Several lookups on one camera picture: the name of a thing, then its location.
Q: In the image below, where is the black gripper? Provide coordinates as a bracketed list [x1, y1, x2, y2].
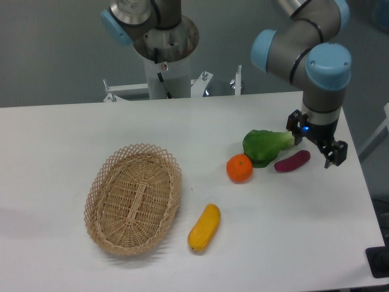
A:
[286, 109, 348, 169]

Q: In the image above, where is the purple sweet potato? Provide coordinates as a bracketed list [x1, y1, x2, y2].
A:
[274, 150, 311, 173]

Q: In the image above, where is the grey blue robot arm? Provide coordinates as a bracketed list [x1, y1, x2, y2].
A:
[100, 1, 352, 166]

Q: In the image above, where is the green bok choy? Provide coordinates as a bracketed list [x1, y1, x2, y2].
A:
[243, 130, 295, 168]

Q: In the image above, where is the orange tangerine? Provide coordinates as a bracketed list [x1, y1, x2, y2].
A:
[225, 153, 253, 183]

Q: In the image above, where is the black device at table edge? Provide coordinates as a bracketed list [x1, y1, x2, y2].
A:
[365, 246, 388, 279]

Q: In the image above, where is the yellow mango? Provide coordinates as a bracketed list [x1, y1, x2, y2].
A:
[187, 203, 221, 252]

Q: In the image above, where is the woven wicker basket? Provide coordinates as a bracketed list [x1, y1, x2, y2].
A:
[84, 144, 182, 256]

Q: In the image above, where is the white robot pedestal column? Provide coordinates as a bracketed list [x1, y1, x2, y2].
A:
[143, 57, 191, 100]

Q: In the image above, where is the black cable on pedestal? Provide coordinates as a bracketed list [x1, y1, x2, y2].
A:
[153, 47, 173, 100]

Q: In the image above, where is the white metal base frame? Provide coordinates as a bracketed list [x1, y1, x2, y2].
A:
[102, 64, 244, 102]

